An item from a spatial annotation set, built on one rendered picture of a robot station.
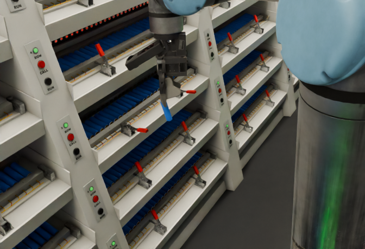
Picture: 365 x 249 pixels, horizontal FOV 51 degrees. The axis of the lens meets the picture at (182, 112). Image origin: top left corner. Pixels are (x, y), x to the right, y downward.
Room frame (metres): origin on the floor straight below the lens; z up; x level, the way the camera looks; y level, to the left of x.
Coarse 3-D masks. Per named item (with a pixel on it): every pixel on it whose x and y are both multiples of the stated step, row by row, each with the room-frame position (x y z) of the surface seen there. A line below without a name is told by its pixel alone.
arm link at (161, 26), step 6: (150, 18) 1.02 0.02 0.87; (156, 18) 1.00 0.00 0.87; (162, 18) 0.99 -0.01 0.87; (168, 18) 0.99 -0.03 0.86; (174, 18) 1.00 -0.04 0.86; (180, 18) 1.01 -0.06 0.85; (150, 24) 1.02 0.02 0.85; (156, 24) 1.00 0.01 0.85; (162, 24) 0.99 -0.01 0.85; (168, 24) 0.99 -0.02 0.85; (174, 24) 1.00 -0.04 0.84; (180, 24) 1.01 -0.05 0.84; (150, 30) 1.02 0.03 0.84; (156, 30) 1.00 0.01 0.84; (162, 30) 0.99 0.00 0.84; (168, 30) 0.99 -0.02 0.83; (174, 30) 1.00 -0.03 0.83; (180, 30) 1.01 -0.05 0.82
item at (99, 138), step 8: (192, 72) 1.39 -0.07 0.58; (176, 80) 1.32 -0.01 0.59; (184, 80) 1.35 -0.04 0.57; (152, 96) 1.22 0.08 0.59; (144, 104) 1.17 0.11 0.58; (152, 104) 1.19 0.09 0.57; (128, 112) 1.13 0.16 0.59; (136, 112) 1.14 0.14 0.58; (120, 120) 1.09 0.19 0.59; (128, 120) 1.11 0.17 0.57; (136, 120) 1.11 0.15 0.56; (112, 128) 1.05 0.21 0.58; (96, 136) 1.01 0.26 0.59; (104, 136) 1.02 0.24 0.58; (112, 136) 1.03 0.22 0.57; (96, 144) 1.00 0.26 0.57; (104, 144) 1.00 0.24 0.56
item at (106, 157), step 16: (192, 64) 1.43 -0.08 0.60; (192, 80) 1.36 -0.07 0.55; (208, 80) 1.39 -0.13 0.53; (192, 96) 1.31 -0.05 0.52; (160, 112) 1.17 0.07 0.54; (176, 112) 1.23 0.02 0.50; (144, 128) 1.09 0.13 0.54; (112, 144) 1.01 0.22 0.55; (128, 144) 1.03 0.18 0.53; (96, 160) 0.92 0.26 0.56; (112, 160) 0.98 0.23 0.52
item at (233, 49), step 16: (240, 16) 1.93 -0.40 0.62; (256, 16) 1.94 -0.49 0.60; (272, 16) 1.94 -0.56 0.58; (224, 32) 1.74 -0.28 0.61; (240, 32) 1.74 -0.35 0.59; (256, 32) 1.80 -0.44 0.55; (272, 32) 1.89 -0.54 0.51; (224, 48) 1.63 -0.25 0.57; (240, 48) 1.63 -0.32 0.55; (224, 64) 1.49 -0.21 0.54
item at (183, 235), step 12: (276, 120) 1.87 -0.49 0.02; (264, 132) 1.75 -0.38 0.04; (252, 144) 1.65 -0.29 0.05; (240, 156) 1.57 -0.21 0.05; (216, 192) 1.36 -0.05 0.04; (204, 204) 1.29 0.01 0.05; (192, 216) 1.23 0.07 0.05; (204, 216) 1.27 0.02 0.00; (180, 228) 1.18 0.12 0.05; (192, 228) 1.20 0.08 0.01; (168, 240) 1.13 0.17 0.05; (180, 240) 1.14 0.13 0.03
